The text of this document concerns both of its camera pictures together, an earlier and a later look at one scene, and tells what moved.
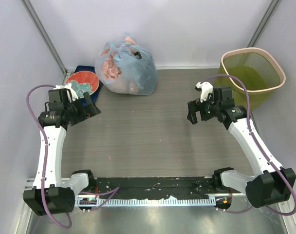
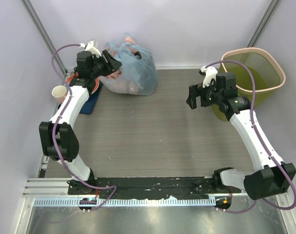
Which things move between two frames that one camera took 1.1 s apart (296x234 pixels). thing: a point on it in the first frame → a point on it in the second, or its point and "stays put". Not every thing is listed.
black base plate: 141,188 stays put
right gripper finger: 193,106 → 194,92
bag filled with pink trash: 126,67 stays put
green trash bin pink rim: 261,72 stays put
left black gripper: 91,109 → 111,66
